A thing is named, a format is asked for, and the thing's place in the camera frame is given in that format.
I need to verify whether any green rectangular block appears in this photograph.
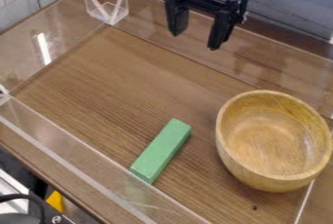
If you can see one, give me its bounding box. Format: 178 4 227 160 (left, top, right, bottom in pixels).
130 119 191 184

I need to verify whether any brown wooden bowl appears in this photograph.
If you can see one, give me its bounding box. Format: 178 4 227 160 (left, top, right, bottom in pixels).
214 90 333 193

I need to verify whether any clear acrylic wall enclosure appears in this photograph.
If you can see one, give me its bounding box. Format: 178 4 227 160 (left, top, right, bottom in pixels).
0 0 333 224

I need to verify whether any black cable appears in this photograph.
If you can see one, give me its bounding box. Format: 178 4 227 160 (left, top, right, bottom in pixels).
0 193 48 224

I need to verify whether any yellow label plate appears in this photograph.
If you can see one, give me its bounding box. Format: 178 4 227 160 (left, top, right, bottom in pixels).
46 191 64 212

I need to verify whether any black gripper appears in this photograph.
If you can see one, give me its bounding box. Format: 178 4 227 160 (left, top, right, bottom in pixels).
166 0 250 51

